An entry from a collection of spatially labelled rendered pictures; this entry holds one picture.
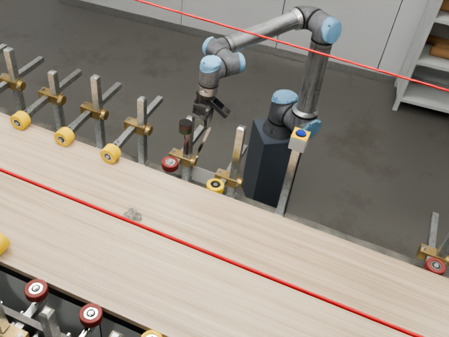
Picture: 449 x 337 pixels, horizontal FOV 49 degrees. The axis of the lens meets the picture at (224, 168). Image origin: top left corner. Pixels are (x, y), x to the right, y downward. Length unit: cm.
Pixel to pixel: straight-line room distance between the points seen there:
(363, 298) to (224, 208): 68
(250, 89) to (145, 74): 96
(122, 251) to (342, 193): 209
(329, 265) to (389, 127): 258
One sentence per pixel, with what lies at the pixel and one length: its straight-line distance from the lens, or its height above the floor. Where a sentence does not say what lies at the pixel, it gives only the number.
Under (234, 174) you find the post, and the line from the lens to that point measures 237.
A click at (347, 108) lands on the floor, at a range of 458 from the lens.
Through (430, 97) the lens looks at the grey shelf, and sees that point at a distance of 484.
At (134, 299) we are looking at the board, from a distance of 189.
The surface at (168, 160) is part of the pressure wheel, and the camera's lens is 237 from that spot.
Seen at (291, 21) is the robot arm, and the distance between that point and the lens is 257.
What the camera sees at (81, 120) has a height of 96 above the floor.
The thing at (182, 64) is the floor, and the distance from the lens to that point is 478.
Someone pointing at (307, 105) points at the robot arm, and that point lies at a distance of 279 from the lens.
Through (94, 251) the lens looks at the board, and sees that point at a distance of 203.
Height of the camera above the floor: 251
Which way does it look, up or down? 43 degrees down
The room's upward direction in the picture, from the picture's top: 8 degrees clockwise
